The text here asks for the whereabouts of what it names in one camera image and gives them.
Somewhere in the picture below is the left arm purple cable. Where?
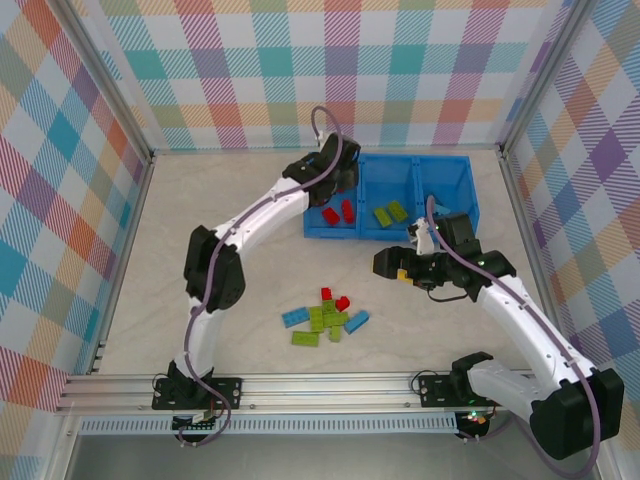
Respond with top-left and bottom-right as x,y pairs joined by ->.
174,105 -> 351,449

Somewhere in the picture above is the aluminium frame rail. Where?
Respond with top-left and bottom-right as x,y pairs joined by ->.
149,146 -> 506,157
89,152 -> 156,376
498,149 -> 576,374

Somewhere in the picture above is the white slotted cable duct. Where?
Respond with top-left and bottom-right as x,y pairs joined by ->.
78,417 -> 460,436

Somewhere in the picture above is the thin black gripper wire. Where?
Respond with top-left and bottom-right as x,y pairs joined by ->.
426,287 -> 475,305

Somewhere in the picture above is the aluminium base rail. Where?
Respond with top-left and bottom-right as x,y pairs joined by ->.
53,372 -> 607,415

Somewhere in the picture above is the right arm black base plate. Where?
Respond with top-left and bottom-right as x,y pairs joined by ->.
417,372 -> 506,409

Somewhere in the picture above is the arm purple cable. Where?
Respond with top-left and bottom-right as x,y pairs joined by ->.
427,194 -> 604,479
174,105 -> 351,449

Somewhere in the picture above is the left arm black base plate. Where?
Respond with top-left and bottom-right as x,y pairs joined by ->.
151,375 -> 245,412

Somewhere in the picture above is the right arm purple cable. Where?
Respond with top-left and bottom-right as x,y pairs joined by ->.
427,194 -> 604,479

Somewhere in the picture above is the aluminium frame post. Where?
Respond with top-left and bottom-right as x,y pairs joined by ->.
498,0 -> 597,154
62,0 -> 155,161

